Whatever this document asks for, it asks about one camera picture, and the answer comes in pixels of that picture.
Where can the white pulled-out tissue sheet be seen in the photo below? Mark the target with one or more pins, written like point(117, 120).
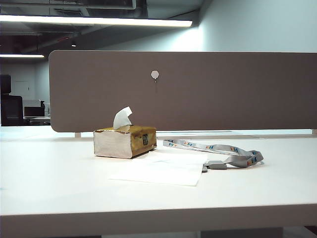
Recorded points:
point(168, 171)

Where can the white tissue protruding from box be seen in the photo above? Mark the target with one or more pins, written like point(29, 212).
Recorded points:
point(121, 117)

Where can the gold tissue box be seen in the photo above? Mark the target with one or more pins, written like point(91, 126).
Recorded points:
point(111, 146)

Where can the white hexagonal hook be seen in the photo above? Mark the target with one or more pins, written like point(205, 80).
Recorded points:
point(154, 74)

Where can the long brown desk divider panel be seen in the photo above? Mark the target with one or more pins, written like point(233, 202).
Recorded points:
point(99, 86)

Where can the long ceiling light strip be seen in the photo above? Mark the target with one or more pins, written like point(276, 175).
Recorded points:
point(99, 21)

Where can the black office chair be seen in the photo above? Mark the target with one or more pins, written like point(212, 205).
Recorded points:
point(11, 109)

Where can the short ceiling light strip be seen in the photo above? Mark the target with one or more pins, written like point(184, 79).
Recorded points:
point(19, 56)

